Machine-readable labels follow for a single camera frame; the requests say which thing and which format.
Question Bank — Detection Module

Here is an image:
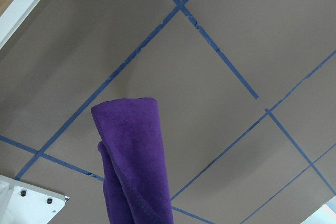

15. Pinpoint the purple microfibre towel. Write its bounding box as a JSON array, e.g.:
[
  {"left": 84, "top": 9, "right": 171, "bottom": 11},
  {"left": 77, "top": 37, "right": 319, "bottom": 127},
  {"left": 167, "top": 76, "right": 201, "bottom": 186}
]
[{"left": 91, "top": 98, "right": 174, "bottom": 223}]

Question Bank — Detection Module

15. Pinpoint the white metal mounting plate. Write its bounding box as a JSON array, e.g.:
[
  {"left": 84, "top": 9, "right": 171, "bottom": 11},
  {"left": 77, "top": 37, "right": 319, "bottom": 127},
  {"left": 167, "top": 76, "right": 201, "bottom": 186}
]
[{"left": 1, "top": 175, "right": 70, "bottom": 224}]

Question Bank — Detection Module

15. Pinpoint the white metal frame rail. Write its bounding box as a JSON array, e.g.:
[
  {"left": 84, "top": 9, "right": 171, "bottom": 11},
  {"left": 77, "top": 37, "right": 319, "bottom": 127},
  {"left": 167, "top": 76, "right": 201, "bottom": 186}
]
[{"left": 0, "top": 0, "right": 63, "bottom": 50}]

